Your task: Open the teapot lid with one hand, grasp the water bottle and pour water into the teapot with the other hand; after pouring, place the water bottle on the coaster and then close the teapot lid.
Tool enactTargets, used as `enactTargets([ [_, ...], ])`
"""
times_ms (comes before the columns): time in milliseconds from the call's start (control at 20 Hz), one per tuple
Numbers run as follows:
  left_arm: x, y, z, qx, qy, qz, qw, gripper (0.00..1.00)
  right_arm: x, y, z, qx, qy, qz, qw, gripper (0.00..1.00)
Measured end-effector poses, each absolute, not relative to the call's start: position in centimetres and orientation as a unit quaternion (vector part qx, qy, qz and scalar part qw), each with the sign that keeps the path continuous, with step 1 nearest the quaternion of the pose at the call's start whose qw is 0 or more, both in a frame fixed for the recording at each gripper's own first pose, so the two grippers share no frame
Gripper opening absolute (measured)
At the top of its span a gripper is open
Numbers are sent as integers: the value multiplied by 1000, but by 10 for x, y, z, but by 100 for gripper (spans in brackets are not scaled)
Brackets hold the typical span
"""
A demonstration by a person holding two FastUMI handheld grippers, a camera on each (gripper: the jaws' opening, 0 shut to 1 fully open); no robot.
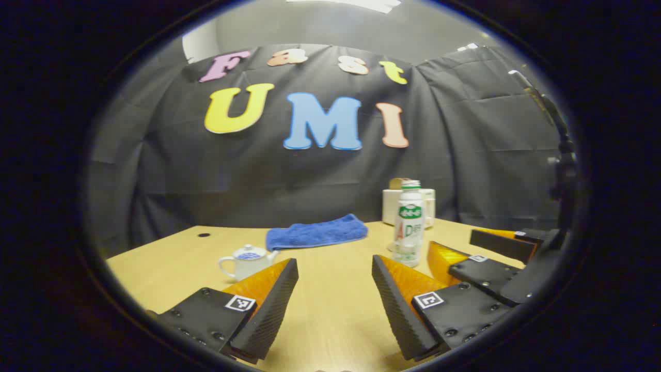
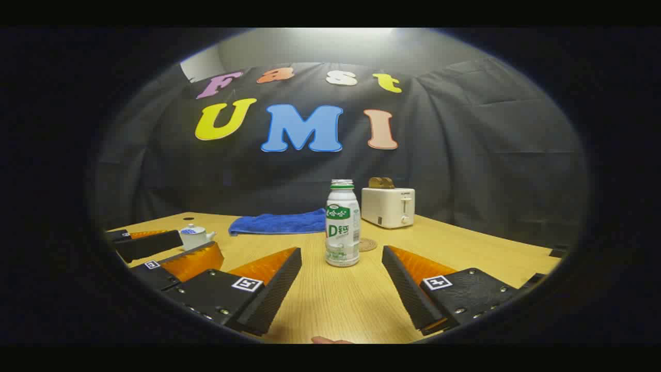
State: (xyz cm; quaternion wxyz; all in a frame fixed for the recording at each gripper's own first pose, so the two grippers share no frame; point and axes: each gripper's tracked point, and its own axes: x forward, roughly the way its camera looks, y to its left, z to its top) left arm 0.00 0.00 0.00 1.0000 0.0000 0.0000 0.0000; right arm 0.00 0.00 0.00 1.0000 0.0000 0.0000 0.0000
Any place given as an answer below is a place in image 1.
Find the small ceiling light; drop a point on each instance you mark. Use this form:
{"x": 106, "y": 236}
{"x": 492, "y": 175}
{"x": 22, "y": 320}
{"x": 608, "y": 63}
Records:
{"x": 467, "y": 47}

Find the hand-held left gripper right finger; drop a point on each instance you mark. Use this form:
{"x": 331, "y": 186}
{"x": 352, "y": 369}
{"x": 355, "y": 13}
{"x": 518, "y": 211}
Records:
{"x": 395, "y": 310}

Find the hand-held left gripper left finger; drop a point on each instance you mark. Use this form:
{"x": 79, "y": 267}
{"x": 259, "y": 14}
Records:
{"x": 273, "y": 310}

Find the white water bottle green label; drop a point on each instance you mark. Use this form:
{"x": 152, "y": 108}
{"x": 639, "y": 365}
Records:
{"x": 408, "y": 227}

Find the black backdrop cloth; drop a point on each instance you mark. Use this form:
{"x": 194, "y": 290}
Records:
{"x": 206, "y": 170}

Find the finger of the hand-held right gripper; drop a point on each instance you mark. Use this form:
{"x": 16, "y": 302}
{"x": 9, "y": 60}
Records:
{"x": 480, "y": 276}
{"x": 503, "y": 244}

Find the white toaster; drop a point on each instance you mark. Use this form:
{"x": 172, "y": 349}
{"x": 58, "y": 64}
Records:
{"x": 388, "y": 206}

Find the brown bread slice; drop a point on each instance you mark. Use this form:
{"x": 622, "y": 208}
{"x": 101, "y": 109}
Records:
{"x": 395, "y": 183}

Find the blue towel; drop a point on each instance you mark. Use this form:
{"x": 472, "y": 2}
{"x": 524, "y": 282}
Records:
{"x": 315, "y": 232}

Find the ceiling light panel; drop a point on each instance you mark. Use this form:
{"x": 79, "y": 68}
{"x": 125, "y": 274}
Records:
{"x": 356, "y": 4}

